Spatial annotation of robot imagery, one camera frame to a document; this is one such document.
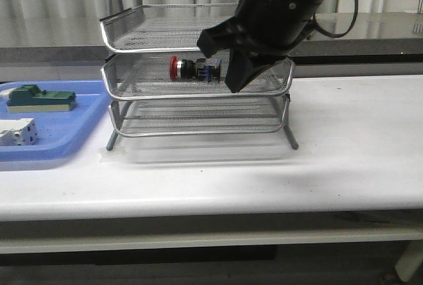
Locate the red emergency push button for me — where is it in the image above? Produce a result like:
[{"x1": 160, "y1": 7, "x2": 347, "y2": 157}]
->
[{"x1": 169, "y1": 56, "x2": 221, "y2": 83}]

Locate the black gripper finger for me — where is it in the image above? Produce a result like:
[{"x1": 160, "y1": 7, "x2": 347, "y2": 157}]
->
[
  {"x1": 225, "y1": 50, "x2": 285, "y2": 93},
  {"x1": 197, "y1": 17, "x2": 239, "y2": 58}
]

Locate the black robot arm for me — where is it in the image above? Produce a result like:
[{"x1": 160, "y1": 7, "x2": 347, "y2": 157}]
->
[{"x1": 197, "y1": 0, "x2": 324, "y2": 93}]

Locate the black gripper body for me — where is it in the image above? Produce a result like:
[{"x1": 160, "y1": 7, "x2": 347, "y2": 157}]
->
[{"x1": 233, "y1": 0, "x2": 317, "y2": 55}]

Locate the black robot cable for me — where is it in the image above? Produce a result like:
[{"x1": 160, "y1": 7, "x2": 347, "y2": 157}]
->
[{"x1": 309, "y1": 0, "x2": 360, "y2": 38}]

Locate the dark granite counter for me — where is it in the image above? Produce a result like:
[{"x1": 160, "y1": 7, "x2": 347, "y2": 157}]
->
[{"x1": 1, "y1": 13, "x2": 422, "y2": 65}]

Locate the silver wire rack frame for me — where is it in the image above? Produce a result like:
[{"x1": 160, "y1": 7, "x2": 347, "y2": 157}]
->
[{"x1": 106, "y1": 0, "x2": 298, "y2": 150}]

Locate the green and beige switch block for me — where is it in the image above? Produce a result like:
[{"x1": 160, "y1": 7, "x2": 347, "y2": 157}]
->
[{"x1": 7, "y1": 84, "x2": 77, "y2": 113}]

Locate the silver mesh tray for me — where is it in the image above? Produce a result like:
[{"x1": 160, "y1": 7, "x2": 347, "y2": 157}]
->
[
  {"x1": 100, "y1": 3, "x2": 237, "y2": 54},
  {"x1": 100, "y1": 52, "x2": 295, "y2": 101},
  {"x1": 108, "y1": 96, "x2": 289, "y2": 138}
]

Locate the white table leg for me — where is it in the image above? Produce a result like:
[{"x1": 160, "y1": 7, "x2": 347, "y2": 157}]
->
[{"x1": 395, "y1": 240, "x2": 423, "y2": 282}]

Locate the blue plastic tray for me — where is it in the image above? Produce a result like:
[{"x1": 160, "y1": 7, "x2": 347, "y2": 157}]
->
[{"x1": 1, "y1": 80, "x2": 110, "y2": 162}]

